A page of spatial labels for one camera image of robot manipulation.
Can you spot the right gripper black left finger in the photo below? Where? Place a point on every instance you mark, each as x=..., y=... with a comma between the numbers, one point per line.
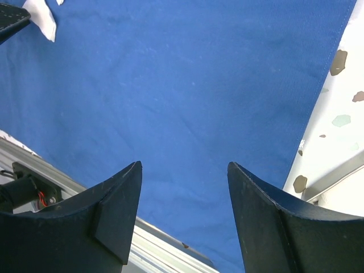
x=88, y=232

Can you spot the white gauze pad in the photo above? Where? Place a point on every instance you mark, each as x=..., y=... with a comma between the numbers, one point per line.
x=42, y=16

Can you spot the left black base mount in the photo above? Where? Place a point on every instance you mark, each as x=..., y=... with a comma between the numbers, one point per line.
x=27, y=186

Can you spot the aluminium frame rail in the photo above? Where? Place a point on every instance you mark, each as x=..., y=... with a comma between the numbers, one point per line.
x=152, y=250

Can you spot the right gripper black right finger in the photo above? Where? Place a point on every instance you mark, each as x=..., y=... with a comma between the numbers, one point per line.
x=278, y=232

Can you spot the blue surgical drape cloth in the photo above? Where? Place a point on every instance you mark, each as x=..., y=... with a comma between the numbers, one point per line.
x=185, y=87

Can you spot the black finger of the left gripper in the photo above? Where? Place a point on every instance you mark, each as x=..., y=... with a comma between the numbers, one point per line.
x=12, y=20

